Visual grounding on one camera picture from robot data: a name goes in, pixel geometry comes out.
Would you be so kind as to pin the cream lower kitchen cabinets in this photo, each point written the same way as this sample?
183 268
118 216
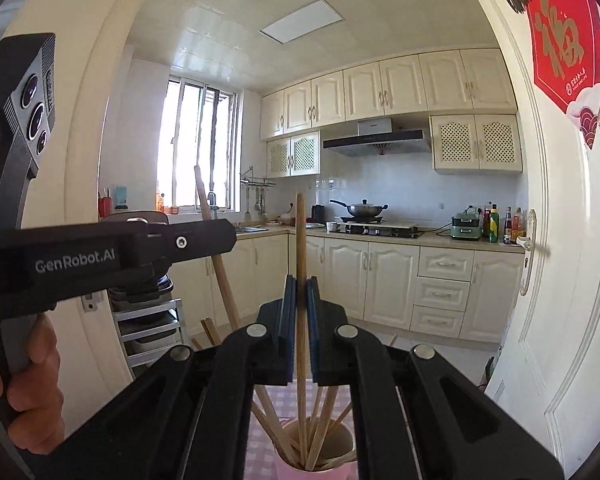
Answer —
390 280

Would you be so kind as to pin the red door poster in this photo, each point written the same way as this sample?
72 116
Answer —
560 45

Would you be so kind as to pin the range hood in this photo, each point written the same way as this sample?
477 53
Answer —
375 140

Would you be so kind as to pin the person's left hand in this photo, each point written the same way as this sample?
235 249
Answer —
37 400

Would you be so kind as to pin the dark sauce bottle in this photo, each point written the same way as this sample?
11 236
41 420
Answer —
507 227

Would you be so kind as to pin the cream kitchen cabinets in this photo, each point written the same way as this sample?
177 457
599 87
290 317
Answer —
390 280
405 85

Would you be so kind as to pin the wok with lid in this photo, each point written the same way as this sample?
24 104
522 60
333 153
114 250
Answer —
362 209

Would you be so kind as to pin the steel sink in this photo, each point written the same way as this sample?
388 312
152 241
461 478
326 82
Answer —
250 229

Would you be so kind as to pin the dark bottle with red cap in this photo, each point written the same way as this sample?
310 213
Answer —
486 222

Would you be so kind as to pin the wooden chopstick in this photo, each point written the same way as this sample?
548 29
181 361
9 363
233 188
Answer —
300 240
228 295

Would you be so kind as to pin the cream upper kitchen cabinets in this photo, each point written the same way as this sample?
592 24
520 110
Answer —
405 85

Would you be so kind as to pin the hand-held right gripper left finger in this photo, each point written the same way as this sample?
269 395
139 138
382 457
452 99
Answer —
291 330

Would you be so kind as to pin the white door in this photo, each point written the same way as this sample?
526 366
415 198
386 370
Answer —
570 285

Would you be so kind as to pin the metal kitchen rack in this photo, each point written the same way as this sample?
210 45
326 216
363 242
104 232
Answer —
145 306

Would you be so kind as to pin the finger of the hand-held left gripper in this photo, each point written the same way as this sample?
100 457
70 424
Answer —
200 240

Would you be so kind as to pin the hanging utensil rack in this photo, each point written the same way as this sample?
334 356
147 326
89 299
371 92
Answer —
257 180

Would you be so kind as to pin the green bottle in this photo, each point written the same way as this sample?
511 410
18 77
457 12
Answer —
494 227

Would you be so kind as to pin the orange oil bottle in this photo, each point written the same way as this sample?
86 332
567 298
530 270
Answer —
518 227

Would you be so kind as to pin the black jar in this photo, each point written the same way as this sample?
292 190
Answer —
319 214

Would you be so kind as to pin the white mug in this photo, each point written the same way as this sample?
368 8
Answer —
331 226

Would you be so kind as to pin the group of wooden chopsticks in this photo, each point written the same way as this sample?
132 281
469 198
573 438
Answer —
326 422

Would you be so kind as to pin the gas stove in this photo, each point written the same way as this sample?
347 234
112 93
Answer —
380 230

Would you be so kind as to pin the window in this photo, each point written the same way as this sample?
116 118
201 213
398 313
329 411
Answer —
190 150

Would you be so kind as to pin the green countertop appliance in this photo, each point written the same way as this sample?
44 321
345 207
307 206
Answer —
465 227

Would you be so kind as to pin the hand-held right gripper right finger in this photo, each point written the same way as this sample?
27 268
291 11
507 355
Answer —
311 330

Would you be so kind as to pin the ceiling light panel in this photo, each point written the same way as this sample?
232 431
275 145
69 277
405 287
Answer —
300 20

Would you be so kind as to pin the pink cup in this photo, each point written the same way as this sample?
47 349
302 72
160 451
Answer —
342 440

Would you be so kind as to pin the kitchen faucet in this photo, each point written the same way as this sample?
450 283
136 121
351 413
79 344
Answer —
213 199

